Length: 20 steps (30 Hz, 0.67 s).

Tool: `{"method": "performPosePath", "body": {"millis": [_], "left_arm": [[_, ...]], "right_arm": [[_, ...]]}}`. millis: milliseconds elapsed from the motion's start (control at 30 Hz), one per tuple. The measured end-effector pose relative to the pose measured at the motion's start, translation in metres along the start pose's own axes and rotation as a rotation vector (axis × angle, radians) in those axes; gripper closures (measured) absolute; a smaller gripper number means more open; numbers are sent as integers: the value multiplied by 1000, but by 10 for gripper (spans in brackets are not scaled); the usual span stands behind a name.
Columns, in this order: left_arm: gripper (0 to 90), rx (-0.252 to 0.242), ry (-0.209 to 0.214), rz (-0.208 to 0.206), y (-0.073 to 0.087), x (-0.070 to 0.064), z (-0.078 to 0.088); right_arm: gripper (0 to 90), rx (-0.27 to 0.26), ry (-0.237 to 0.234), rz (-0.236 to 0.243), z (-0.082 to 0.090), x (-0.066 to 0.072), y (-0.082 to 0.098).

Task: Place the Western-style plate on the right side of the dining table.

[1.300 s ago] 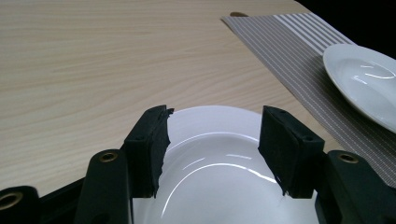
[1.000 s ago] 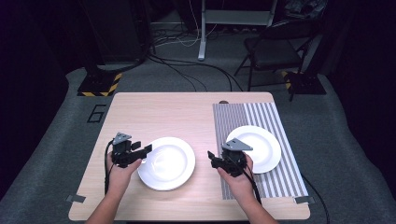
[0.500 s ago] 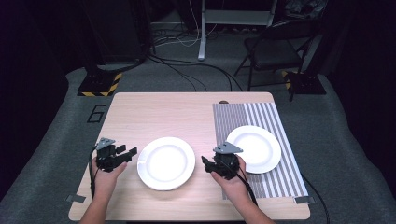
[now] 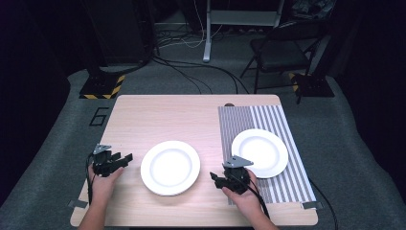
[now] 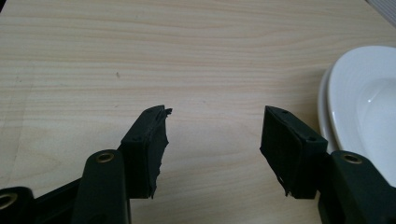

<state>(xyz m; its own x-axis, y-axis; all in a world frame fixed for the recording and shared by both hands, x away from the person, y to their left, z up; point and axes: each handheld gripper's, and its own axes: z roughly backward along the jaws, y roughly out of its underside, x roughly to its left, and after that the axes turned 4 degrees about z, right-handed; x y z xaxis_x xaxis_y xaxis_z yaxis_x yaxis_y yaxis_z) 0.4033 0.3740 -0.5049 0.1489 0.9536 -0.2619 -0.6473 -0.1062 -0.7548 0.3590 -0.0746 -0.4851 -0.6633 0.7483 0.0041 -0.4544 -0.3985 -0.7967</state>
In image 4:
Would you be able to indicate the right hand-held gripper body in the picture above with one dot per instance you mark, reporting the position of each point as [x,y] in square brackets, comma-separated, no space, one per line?
[236,174]

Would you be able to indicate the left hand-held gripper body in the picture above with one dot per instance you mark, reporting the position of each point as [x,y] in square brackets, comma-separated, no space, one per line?
[102,161]

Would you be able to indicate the white round plate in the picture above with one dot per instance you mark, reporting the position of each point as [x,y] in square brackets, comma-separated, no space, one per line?
[170,167]
[260,152]

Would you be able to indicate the person's left hand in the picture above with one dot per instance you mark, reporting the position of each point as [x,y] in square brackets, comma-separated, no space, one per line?
[103,187]

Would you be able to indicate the person's right hand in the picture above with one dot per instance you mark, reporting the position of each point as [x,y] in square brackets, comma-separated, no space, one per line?
[244,201]

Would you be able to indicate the grey white striped placemat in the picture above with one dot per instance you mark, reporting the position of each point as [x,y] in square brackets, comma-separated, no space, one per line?
[242,127]

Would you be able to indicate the grey tape strip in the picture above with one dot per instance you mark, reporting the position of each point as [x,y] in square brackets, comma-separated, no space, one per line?
[312,205]
[77,203]

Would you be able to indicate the small dark round knob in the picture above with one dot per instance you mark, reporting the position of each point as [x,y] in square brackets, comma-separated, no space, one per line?
[229,104]

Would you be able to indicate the yellow black striped stand base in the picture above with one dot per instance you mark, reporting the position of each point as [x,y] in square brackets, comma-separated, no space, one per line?
[314,86]
[102,87]

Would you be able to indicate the black folding chair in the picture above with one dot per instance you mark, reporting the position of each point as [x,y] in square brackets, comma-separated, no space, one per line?
[277,52]

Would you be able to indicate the white metal stand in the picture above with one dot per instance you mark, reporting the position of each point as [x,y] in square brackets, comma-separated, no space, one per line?
[207,38]

